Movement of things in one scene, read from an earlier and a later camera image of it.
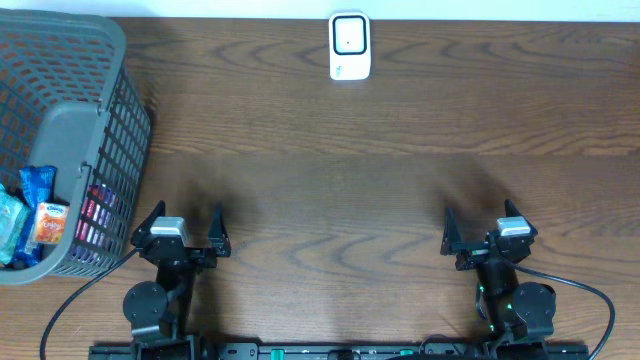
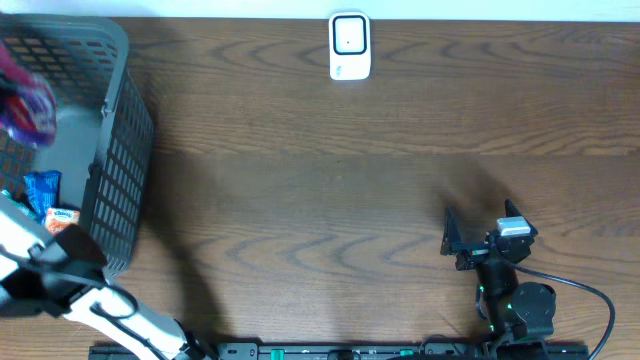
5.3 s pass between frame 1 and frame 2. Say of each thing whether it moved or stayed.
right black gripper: stayed
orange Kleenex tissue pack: moved
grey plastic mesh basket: stayed
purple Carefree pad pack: moved
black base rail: stayed
